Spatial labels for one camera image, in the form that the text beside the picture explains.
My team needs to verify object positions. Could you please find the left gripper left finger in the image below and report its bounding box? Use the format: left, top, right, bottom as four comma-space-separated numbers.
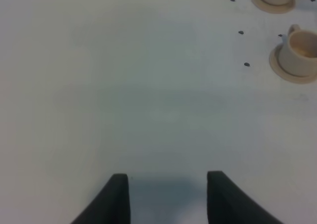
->
72, 173, 130, 224

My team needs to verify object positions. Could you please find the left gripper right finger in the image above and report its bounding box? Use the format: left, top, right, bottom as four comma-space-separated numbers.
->
207, 171, 281, 224

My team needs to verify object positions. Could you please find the near beige teacup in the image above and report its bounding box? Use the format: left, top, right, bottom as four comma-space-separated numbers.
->
278, 24, 317, 77

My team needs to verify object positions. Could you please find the near beige cup saucer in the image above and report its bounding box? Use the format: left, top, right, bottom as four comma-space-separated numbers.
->
269, 44, 317, 84

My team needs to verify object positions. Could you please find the far beige cup saucer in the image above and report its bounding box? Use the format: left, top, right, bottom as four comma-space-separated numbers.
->
251, 0, 296, 14

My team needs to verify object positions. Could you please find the beige cup saucer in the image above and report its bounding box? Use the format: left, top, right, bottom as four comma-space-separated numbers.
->
251, 0, 296, 14
269, 44, 317, 84

